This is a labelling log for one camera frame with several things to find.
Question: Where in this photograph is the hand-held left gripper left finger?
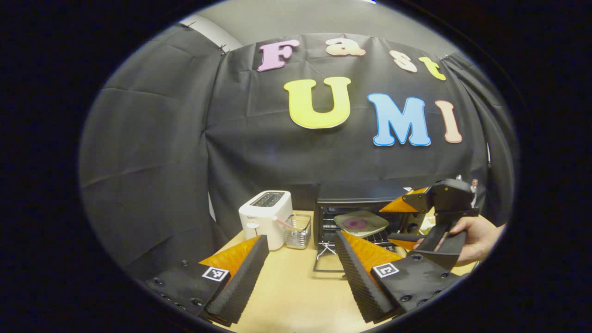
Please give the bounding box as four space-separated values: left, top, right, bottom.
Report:
144 234 270 327

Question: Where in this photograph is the pale green square plate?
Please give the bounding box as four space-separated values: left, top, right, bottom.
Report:
333 210 390 238

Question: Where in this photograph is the black backdrop cloth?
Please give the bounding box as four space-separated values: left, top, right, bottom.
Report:
79 23 516 278

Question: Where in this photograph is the black electric oven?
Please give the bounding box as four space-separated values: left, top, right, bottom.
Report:
313 180 419 274

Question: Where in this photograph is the white toaster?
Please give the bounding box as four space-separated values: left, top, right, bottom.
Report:
238 190 294 251

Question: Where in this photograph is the clear glass container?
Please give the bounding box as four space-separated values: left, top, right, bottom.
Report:
284 213 312 251

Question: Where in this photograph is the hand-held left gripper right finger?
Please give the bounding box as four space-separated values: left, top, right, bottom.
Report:
334 230 465 324

